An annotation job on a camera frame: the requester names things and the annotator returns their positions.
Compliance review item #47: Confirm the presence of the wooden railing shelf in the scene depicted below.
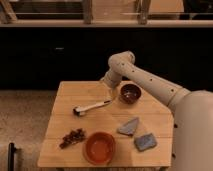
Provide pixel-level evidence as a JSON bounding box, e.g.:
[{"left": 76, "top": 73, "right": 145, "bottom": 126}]
[{"left": 0, "top": 0, "right": 213, "bottom": 28}]

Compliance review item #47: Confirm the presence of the grey folded cloth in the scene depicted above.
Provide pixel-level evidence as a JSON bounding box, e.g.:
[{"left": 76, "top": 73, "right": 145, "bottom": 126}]
[{"left": 117, "top": 117, "right": 139, "bottom": 136}]

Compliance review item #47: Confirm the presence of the pile of brown debris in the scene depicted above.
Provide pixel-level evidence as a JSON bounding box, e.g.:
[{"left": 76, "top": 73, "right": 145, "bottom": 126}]
[{"left": 59, "top": 128, "right": 86, "bottom": 149}]

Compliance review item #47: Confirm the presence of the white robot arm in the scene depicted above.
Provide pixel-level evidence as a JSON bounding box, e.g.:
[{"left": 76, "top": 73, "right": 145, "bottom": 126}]
[{"left": 103, "top": 51, "right": 213, "bottom": 171}]

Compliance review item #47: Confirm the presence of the dark brown bowl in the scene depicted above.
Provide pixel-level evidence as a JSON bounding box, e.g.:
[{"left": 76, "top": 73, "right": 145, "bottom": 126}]
[{"left": 120, "top": 84, "right": 142, "bottom": 104}]

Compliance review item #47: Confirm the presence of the orange clay bowl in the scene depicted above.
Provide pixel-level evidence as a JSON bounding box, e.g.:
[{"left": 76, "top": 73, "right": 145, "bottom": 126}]
[{"left": 82, "top": 132, "right": 116, "bottom": 165}]

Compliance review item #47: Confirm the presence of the blue grey sponge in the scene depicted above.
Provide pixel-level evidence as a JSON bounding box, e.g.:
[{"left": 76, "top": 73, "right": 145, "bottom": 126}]
[{"left": 134, "top": 133, "right": 157, "bottom": 152}]

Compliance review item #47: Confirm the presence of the dark cabinet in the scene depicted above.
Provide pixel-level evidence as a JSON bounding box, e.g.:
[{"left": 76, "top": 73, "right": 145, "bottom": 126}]
[{"left": 0, "top": 27, "right": 213, "bottom": 91}]

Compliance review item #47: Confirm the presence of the wooden table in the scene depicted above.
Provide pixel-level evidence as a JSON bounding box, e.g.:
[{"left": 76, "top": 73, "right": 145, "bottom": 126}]
[{"left": 38, "top": 81, "right": 173, "bottom": 168}]

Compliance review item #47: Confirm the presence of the white handled brush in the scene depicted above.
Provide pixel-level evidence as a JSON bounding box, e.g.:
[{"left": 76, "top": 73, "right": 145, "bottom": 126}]
[{"left": 73, "top": 100, "right": 111, "bottom": 116}]

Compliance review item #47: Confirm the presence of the black post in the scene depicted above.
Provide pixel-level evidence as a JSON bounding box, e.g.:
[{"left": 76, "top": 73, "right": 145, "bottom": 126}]
[{"left": 8, "top": 143, "right": 16, "bottom": 171}]

